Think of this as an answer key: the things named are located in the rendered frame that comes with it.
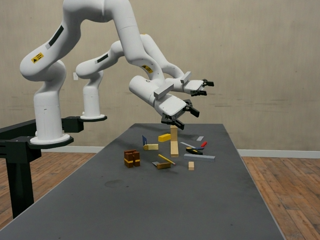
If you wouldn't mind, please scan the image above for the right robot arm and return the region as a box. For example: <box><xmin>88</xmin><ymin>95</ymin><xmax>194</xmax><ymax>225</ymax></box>
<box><xmin>20</xmin><ymin>0</ymin><xmax>174</xmax><ymax>145</ymax></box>

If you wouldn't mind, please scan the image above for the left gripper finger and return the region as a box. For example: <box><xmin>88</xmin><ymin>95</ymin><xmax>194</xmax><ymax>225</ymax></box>
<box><xmin>191</xmin><ymin>89</ymin><xmax>207</xmax><ymax>97</ymax></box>
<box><xmin>202</xmin><ymin>79</ymin><xmax>214</xmax><ymax>86</ymax></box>

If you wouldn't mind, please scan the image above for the small light wooden block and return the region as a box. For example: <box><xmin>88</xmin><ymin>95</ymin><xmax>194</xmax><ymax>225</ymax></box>
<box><xmin>189</xmin><ymin>162</ymin><xmax>194</xmax><ymax>170</ymax></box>

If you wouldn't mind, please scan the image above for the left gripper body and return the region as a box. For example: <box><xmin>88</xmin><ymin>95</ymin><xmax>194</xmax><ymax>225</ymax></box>
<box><xmin>183</xmin><ymin>80</ymin><xmax>205</xmax><ymax>94</ymax></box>

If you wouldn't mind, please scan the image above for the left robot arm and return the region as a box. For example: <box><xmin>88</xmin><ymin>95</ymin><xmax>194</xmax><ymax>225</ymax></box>
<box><xmin>76</xmin><ymin>34</ymin><xmax>192</xmax><ymax>119</ymax></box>

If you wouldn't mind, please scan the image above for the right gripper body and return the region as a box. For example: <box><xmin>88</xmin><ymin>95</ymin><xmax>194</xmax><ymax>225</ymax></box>
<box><xmin>154</xmin><ymin>94</ymin><xmax>186</xmax><ymax>120</ymax></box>

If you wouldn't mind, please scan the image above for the brown wooden slotted block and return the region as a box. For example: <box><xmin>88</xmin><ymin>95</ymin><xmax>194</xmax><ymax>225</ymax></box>
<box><xmin>124</xmin><ymin>149</ymin><xmax>140</xmax><ymax>168</ymax></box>

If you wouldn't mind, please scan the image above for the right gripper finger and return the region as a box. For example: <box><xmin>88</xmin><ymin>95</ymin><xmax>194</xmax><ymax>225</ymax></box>
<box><xmin>182</xmin><ymin>99</ymin><xmax>200</xmax><ymax>118</ymax></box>
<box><xmin>161</xmin><ymin>113</ymin><xmax>184</xmax><ymax>130</ymax></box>

